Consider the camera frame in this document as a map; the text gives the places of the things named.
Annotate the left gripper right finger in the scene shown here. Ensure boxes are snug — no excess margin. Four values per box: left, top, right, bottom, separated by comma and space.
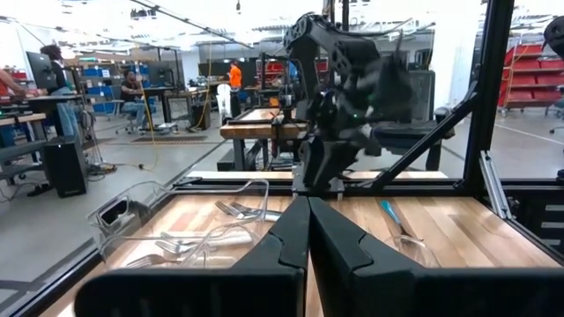
309, 197, 418, 317

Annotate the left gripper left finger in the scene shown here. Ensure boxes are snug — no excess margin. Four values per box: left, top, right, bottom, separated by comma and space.
240, 196, 311, 317

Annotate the blue-handled fork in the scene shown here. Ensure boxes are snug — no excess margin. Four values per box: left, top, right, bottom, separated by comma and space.
379, 199, 427, 243

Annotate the clear plastic bin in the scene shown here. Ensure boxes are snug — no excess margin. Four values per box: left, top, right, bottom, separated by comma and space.
386, 234, 442, 269
86, 178, 271, 270

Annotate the black office chair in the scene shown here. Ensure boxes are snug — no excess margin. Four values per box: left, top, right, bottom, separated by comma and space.
374, 69, 455, 173

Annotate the wooden background table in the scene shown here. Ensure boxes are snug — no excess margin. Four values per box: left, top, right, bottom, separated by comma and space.
219, 107, 309, 173

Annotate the red bin shelf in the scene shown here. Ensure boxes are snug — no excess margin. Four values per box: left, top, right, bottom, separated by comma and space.
497, 41, 564, 114

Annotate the person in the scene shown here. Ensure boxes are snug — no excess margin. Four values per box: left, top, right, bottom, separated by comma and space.
39, 43, 81, 138
0, 68, 27, 102
227, 59, 243, 89
119, 69, 149, 131

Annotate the black round object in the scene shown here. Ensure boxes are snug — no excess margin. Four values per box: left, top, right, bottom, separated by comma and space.
542, 16, 564, 58

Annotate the black drawer cabinet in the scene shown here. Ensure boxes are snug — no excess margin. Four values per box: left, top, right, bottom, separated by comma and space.
506, 184, 564, 265

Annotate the black computer tower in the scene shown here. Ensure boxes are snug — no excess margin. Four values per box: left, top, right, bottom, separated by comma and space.
42, 135, 89, 198

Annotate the blue bin shelf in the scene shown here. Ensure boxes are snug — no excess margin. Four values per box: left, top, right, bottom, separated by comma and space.
81, 64, 153, 114

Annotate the wood-top desk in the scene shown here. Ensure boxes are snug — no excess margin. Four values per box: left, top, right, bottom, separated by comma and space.
0, 112, 48, 186

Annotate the black computer monitor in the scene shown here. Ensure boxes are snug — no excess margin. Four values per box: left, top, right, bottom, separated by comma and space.
25, 51, 58, 92

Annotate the silver metal bracket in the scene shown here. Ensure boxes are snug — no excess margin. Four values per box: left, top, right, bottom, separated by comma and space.
479, 151, 515, 220

